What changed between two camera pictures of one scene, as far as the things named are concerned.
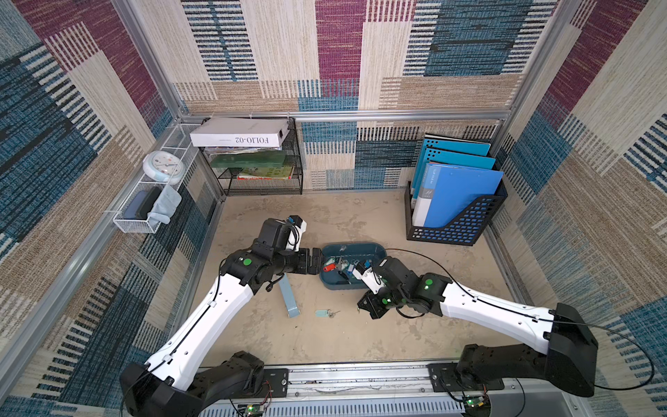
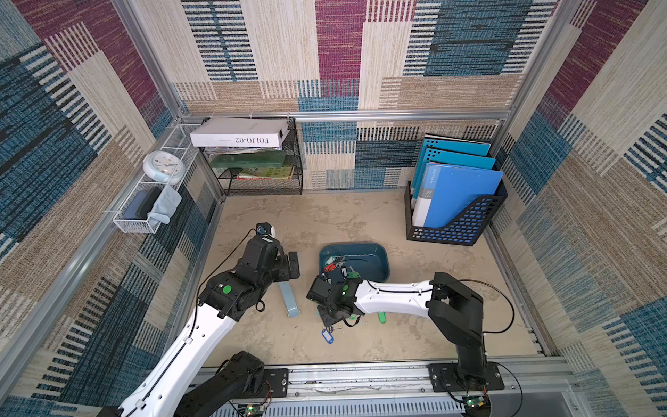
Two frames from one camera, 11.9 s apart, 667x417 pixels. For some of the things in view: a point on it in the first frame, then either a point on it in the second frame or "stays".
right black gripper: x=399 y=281 → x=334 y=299
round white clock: x=165 y=167 stays
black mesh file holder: x=468 y=227 stays
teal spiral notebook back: x=452 y=144 stays
